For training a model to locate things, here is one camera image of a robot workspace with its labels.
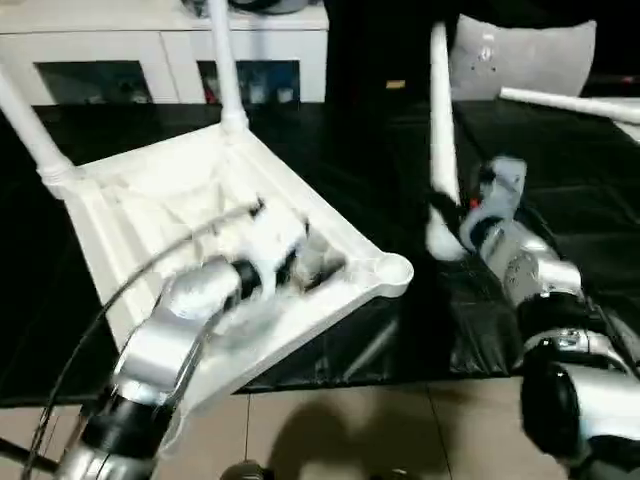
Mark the white plastic table leg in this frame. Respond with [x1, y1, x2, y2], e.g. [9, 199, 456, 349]
[207, 0, 251, 136]
[498, 86, 640, 126]
[0, 68, 81, 196]
[425, 20, 471, 263]

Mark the white plastic table top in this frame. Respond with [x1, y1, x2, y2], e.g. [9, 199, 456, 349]
[40, 120, 416, 416]

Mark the black work mat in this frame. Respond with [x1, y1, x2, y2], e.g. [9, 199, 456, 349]
[0, 100, 640, 406]

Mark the grey cushion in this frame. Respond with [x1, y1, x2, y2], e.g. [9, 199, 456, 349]
[448, 15, 598, 101]

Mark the white flat board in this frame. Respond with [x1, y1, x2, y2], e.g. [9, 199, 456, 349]
[600, 95, 640, 146]

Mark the black sofa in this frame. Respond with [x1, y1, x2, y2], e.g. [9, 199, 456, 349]
[325, 0, 640, 101]

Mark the white glass-door cabinet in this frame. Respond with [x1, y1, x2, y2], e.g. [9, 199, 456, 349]
[0, 0, 329, 106]

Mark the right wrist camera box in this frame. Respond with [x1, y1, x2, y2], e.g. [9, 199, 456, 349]
[470, 158, 528, 226]

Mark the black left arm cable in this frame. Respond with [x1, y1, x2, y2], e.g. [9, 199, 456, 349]
[20, 200, 266, 480]

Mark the dark cabled device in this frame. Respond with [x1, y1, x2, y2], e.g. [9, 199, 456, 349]
[185, 0, 326, 16]

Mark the black metal frame bar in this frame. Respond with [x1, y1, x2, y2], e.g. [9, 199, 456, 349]
[0, 440, 61, 476]

